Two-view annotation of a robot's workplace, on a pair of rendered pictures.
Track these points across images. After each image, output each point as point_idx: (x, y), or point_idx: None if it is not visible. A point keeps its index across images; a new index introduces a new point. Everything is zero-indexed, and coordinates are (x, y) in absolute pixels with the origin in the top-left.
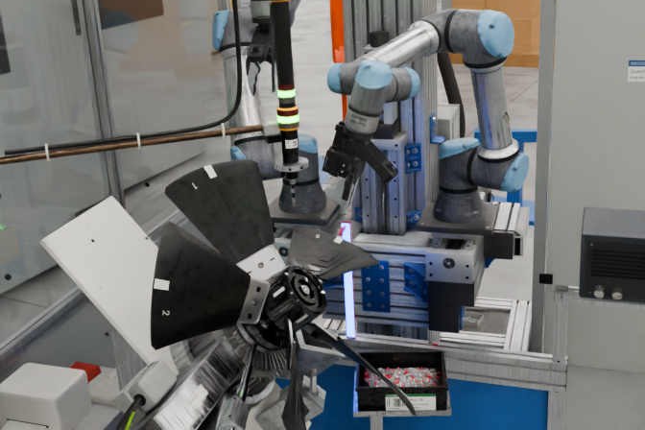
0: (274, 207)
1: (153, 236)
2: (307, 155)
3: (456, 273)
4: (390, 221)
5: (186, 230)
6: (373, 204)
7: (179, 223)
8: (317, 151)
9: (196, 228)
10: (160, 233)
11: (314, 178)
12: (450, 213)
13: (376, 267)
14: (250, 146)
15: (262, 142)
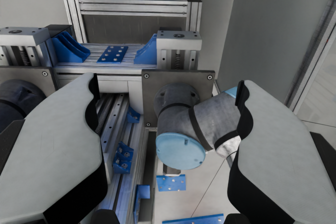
0: (203, 94)
1: (326, 30)
2: (163, 131)
3: (14, 29)
4: (101, 104)
5: (286, 85)
6: (112, 113)
7: (296, 80)
8: (156, 144)
9: (277, 98)
10: (316, 45)
11: (159, 116)
12: (14, 84)
13: (107, 59)
14: (238, 121)
15: (223, 131)
